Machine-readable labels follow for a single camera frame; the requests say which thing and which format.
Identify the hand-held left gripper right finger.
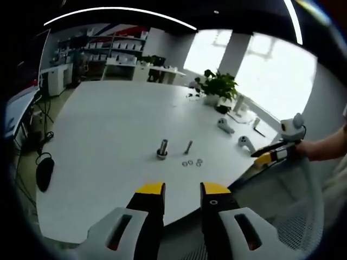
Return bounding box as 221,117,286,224
200,181,299,260

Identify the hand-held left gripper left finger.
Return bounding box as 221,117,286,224
69,182,166,260

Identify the large threaded steel stud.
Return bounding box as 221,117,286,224
156,139,168,160

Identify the person's right hand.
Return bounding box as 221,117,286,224
294,139,313,161

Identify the white handheld controller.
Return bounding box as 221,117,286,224
237,136,256,154
216,118,235,135

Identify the white mesh chair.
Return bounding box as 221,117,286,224
227,154,326,260

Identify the tall white cylinder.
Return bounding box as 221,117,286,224
234,94,245,113

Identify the green potted plant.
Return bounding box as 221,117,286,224
199,69,239,106

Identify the curved ceiling light strip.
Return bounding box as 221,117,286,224
43,6,197,30
283,0,304,46

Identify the white side desk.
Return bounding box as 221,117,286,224
5,89,41,136

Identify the small dark plant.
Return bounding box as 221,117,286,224
139,55,161,66

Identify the white office cabinet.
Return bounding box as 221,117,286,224
40,64,74,97

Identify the white long desk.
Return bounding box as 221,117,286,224
104,58,188,83

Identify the shelving unit with white bins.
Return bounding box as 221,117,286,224
56,29,150,79

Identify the large dark monitor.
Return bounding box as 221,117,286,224
10,28,52,95

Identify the bundle of black floor cables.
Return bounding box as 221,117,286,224
29,100,55,144

